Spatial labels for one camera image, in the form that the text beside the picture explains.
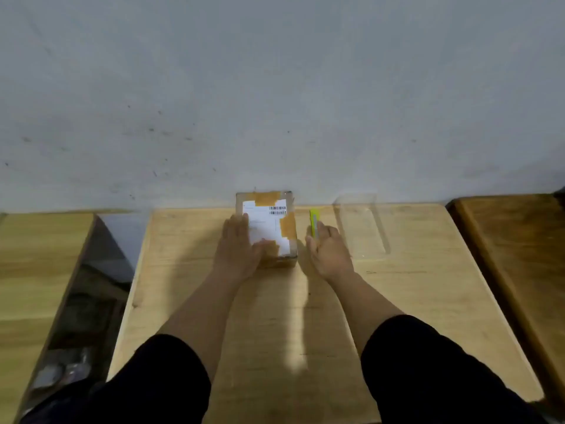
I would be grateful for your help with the person's left hand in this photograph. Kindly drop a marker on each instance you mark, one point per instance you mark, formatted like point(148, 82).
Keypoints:
point(236, 251)

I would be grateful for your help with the person's right hand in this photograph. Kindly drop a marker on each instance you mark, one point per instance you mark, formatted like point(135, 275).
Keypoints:
point(329, 256)

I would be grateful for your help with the yellow-green utility knife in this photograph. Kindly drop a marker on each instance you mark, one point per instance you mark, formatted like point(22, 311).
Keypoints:
point(314, 218)

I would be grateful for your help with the brown taped cardboard box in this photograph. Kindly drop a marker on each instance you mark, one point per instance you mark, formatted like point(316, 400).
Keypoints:
point(269, 216)

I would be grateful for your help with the person's left forearm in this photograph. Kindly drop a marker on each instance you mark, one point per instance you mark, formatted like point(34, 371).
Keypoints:
point(207, 322)

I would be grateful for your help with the person's right forearm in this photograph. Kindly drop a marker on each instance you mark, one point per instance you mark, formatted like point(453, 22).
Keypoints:
point(362, 309)

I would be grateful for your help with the person's black right sleeve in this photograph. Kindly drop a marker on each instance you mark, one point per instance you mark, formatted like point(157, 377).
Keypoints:
point(432, 375)

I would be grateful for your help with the person's black sleeve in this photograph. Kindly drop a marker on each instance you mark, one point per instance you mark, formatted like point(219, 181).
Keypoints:
point(432, 375)
point(145, 384)

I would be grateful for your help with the person's black left sleeve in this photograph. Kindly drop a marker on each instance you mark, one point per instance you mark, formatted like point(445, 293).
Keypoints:
point(145, 384)

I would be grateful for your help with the clear plastic container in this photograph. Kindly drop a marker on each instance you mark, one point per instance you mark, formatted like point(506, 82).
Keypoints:
point(362, 234)

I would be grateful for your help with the dark wooden side table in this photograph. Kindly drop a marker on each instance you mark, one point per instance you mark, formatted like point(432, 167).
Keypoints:
point(521, 260)

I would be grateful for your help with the light wooden side table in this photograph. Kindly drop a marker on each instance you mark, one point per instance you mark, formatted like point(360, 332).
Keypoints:
point(35, 269)

